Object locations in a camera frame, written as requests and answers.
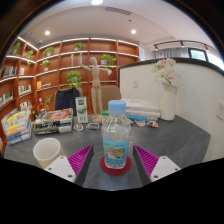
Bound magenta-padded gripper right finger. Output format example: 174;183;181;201
132;144;182;186

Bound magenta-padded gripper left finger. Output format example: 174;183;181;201
44;144;95;187

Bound clear blue-capped water bottle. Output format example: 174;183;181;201
100;99;132;170

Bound cream plastic cup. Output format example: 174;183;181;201
32;137;67;170

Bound small oval sticker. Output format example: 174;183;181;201
85;122;101;131
73;123;85;132
145;120;160;129
134;119;147;128

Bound flat round red coaster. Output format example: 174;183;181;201
99;155;133;177

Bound brochure display rack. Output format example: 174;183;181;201
0;107;34;147

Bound green and white standing card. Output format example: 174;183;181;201
74;96;90;125

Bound stack of white paper packs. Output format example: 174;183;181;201
120;97;162;122

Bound white ceramic vase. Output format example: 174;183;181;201
159;83;178;122

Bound dark office chair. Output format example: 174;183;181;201
54;87;81;117

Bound wooden artist mannequin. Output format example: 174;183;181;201
78;52;113;125

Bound tan upholstered chair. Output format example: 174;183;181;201
99;85;122;111

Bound pink and white flower bouquet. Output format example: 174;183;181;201
151;58;181;86

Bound wooden shelf unit with plants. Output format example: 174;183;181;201
0;35;141;116

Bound grey window curtain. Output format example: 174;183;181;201
154;47;191;60

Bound recessed ceiling lights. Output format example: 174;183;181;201
44;0;138;37

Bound white wall socket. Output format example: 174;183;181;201
215;100;224;121

